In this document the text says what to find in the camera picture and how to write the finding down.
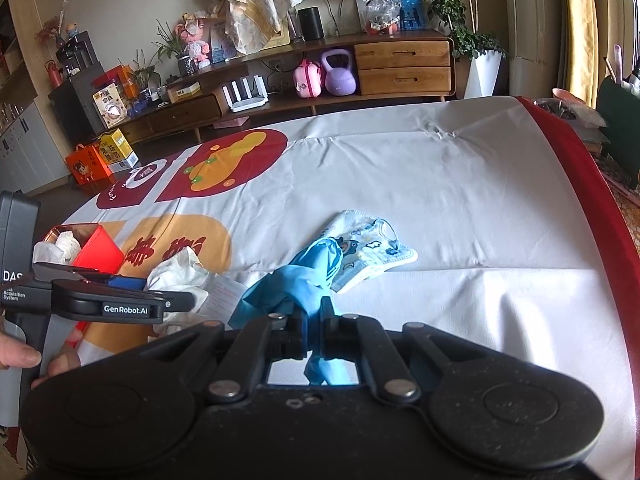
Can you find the yellow curtain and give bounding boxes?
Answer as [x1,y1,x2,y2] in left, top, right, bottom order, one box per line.
[560,0,601,106]

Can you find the small green potted plant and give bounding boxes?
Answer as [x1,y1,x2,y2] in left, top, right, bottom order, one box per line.
[127,50,161,103]

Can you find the green pen holder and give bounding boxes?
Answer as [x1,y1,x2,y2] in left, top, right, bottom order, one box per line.
[597,75,640,186]

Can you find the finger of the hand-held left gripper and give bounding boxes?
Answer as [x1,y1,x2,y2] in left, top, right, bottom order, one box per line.
[50,279,196,325]
[32,261,147,292]

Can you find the pink plush doll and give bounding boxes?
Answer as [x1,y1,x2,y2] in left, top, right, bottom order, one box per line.
[175,12,211,68]

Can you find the yellow drink carton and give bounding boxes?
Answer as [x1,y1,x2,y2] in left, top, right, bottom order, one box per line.
[97,129,140,171]

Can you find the light wooden drawer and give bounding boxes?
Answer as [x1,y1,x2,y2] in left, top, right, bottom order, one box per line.
[354,40,452,71]
[357,66,452,96]

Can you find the pastel picture card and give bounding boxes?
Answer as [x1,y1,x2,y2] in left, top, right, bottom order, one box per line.
[207,20,236,63]

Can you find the vase of pink flowers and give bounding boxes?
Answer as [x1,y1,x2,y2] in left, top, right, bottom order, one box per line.
[35,0,73,43]

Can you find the purple kettlebell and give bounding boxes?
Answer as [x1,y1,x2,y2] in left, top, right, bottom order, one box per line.
[320,49,357,96]

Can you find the black low cabinet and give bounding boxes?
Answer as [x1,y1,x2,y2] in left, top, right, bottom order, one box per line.
[48,75,108,146]

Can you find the printed white tablecloth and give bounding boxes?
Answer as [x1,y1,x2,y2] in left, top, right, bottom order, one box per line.
[30,96,640,480]

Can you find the wooden shelf unit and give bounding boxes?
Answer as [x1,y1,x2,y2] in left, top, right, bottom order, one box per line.
[0,0,66,111]

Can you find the dark wooden drawer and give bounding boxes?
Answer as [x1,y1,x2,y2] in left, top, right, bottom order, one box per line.
[127,95,223,136]

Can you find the cartoon print face mask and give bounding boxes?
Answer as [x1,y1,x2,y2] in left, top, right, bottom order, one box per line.
[316,209,419,293]

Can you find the clear drinking glass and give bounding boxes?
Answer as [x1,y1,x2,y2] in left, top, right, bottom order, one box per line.
[287,8,305,43]

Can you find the white square planter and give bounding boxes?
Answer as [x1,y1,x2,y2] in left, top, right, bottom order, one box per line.
[463,50,503,100]

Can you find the white router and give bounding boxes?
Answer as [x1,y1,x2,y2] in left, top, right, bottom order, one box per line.
[222,75,269,112]

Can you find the orange cartoon gift box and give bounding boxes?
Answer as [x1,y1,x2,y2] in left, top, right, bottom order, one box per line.
[65,143,115,193]

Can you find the clear plastic bag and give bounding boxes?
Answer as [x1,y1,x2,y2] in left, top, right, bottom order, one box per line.
[362,0,402,36]

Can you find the tall potted tree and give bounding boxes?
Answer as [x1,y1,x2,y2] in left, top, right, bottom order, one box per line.
[402,0,506,61]

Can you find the orange red gift box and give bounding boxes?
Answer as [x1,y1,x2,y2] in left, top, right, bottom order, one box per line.
[92,65,136,98]

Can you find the small white packet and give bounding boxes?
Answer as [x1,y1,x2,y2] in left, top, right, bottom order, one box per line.
[206,279,247,322]

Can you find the small pink case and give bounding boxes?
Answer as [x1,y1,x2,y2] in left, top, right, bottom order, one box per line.
[292,58,323,98]

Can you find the plant in patterned pot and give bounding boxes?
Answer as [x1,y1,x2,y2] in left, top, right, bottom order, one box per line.
[152,20,196,77]

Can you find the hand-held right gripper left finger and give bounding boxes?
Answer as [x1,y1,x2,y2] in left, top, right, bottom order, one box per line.
[145,310,307,403]

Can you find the red tin box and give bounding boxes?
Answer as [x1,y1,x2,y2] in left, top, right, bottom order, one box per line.
[36,223,126,281]

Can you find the black cylinder speaker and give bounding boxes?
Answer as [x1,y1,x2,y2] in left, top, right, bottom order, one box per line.
[297,7,323,42]

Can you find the white brown drink carton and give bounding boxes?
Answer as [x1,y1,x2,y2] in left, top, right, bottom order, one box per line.
[91,85,126,129]

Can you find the white column air conditioner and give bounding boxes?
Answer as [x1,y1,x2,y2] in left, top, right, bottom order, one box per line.
[502,0,566,96]

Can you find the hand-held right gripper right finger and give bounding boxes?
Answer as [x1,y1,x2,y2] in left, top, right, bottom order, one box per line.
[320,312,481,405]

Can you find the black coffee machine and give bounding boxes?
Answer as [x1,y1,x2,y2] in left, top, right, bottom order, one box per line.
[55,31,98,81]

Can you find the wooden television cabinet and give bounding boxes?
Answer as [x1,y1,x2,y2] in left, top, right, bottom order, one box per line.
[117,30,458,143]

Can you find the person's left hand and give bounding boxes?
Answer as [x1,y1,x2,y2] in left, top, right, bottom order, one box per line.
[0,329,85,390]

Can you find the white floor cabinets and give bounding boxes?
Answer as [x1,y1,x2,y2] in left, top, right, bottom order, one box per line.
[0,100,66,196]

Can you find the blue rubber glove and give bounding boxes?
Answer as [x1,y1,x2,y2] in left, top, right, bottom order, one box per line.
[229,237,362,387]

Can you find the small white box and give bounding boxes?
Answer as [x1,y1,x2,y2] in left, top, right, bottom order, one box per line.
[167,81,202,103]

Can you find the blue plastic rack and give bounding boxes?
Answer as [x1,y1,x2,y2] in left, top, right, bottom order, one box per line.
[399,0,428,31]

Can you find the white arched appliance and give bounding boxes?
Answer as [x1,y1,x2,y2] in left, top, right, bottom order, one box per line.
[320,0,366,38]

